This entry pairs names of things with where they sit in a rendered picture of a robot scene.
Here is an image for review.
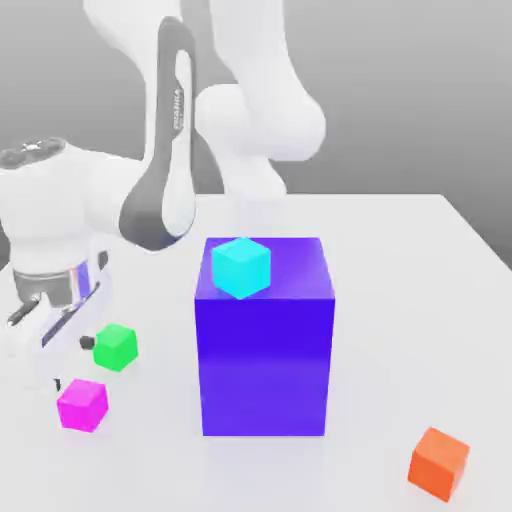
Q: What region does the large blue box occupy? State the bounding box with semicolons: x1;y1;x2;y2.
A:
194;236;336;438

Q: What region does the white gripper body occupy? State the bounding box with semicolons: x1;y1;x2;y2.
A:
4;272;116;386

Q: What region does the small green cube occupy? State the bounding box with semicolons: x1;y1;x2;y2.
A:
92;322;140;373

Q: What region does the small orange cube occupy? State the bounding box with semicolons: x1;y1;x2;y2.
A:
407;426;471;504

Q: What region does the small magenta cube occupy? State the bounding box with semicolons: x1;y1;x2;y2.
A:
56;378;110;434

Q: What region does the small cyan cube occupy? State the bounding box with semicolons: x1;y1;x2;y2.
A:
210;236;272;301

